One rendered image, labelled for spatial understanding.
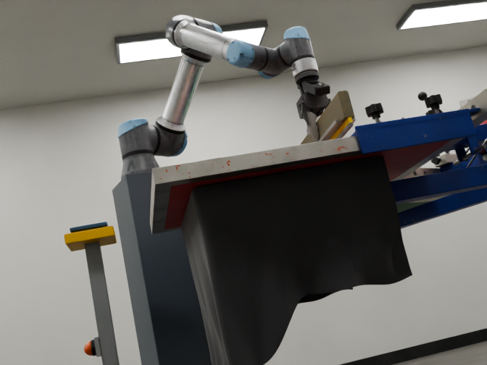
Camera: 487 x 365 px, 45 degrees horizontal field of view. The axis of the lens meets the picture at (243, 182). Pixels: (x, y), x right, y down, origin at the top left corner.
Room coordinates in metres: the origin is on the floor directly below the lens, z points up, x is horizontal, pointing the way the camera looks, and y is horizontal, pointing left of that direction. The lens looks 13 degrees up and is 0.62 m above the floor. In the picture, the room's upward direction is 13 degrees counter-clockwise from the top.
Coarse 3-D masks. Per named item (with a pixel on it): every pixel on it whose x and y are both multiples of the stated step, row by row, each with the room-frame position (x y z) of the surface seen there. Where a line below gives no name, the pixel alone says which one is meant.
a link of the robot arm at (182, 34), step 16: (176, 16) 1.81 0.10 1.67; (176, 32) 1.76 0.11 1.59; (192, 32) 1.72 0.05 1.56; (208, 32) 1.69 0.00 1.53; (192, 48) 1.76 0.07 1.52; (208, 48) 1.68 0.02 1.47; (224, 48) 1.63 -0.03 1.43; (240, 48) 1.57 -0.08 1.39; (256, 48) 1.60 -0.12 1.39; (240, 64) 1.60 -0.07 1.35; (256, 64) 1.63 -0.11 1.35
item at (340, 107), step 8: (336, 96) 1.44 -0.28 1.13; (344, 96) 1.43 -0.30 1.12; (336, 104) 1.45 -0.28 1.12; (344, 104) 1.43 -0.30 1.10; (328, 112) 1.52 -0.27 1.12; (336, 112) 1.46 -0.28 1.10; (344, 112) 1.43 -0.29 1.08; (352, 112) 1.43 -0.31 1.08; (320, 120) 1.59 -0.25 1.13; (328, 120) 1.53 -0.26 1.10; (344, 120) 1.45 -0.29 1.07; (320, 128) 1.60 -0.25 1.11; (320, 136) 1.62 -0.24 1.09
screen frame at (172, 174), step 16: (304, 144) 1.31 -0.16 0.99; (320, 144) 1.31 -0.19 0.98; (336, 144) 1.32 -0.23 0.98; (352, 144) 1.33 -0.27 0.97; (448, 144) 1.48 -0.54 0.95; (208, 160) 1.26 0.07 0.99; (224, 160) 1.26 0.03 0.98; (240, 160) 1.27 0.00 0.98; (256, 160) 1.28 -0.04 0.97; (272, 160) 1.29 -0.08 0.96; (288, 160) 1.30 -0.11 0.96; (304, 160) 1.31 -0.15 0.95; (320, 160) 1.34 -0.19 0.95; (160, 176) 1.23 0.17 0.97; (176, 176) 1.24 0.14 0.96; (192, 176) 1.25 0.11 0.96; (208, 176) 1.26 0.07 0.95; (224, 176) 1.29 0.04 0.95; (400, 176) 1.76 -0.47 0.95; (160, 192) 1.30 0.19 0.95; (160, 208) 1.47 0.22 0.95; (160, 224) 1.67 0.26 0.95
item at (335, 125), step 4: (336, 120) 1.45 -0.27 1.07; (352, 120) 1.46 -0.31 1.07; (332, 124) 1.48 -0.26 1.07; (336, 124) 1.46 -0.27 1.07; (340, 124) 1.47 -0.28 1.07; (328, 128) 1.51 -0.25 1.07; (332, 128) 1.49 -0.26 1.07; (336, 128) 1.50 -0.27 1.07; (328, 132) 1.52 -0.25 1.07; (332, 132) 1.52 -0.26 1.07; (324, 136) 1.55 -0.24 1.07; (328, 136) 1.55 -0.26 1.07; (320, 140) 1.59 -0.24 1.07
